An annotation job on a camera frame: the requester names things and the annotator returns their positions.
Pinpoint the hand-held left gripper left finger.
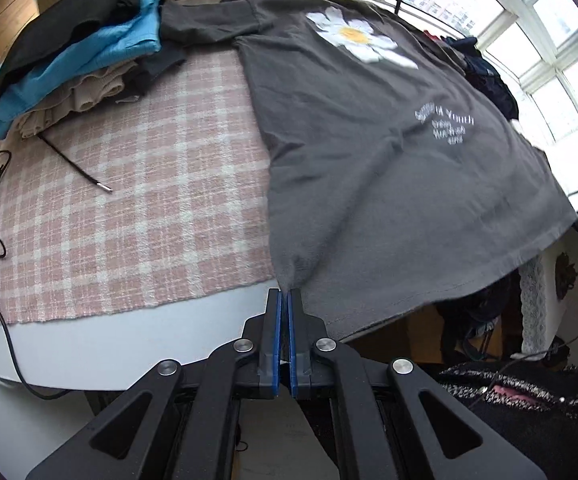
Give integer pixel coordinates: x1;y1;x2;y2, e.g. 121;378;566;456
25;287;286;480

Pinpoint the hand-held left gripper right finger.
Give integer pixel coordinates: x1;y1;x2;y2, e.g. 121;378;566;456
288;287;545;480

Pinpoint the grey daisy print t-shirt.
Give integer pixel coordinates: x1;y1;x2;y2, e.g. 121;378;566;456
161;0;578;343

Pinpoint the white lace cloth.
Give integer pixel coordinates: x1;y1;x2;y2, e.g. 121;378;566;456
518;254;551;357

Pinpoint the black tweed sweater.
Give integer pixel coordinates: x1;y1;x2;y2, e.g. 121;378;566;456
438;355;578;433

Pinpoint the navy garment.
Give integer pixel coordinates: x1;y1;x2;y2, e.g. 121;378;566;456
442;35;520;122

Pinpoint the dark grey folded garment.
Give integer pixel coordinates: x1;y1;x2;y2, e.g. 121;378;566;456
116;42;187;105

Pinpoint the beige folded garment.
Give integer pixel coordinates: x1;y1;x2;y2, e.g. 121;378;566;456
14;60;142;139

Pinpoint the blue folded garment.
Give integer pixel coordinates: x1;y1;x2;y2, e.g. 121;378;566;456
0;0;162;141

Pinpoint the black folded garment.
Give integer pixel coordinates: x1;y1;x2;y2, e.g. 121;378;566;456
0;0;147;113

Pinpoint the black drawstring cord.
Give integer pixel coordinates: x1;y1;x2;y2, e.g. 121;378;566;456
41;132;114;195

